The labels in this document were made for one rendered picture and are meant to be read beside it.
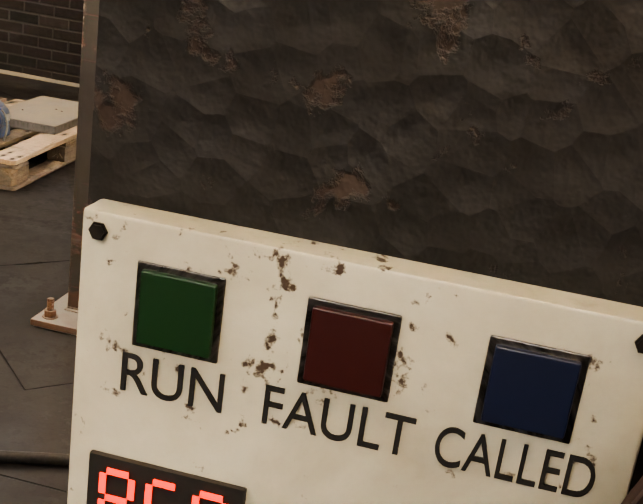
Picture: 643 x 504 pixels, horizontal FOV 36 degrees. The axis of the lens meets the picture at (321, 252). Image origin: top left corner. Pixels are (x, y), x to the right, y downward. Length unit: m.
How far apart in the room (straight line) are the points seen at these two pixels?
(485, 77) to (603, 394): 0.14
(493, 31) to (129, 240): 0.18
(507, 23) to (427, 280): 0.11
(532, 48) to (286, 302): 0.15
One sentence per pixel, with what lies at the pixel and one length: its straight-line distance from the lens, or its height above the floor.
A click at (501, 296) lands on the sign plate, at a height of 1.24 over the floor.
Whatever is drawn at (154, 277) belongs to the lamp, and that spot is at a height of 1.22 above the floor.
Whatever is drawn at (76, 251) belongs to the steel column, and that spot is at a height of 0.24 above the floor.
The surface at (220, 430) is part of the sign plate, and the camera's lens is 0.47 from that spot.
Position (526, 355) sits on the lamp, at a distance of 0.42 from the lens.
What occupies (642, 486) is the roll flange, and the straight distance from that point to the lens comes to 0.38.
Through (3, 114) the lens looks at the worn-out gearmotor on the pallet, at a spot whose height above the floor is 0.26.
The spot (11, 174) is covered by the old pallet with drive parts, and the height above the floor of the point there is 0.08.
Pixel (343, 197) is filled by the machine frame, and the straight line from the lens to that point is 0.44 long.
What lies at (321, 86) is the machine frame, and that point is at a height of 1.31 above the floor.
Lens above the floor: 1.38
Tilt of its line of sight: 19 degrees down
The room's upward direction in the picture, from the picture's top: 8 degrees clockwise
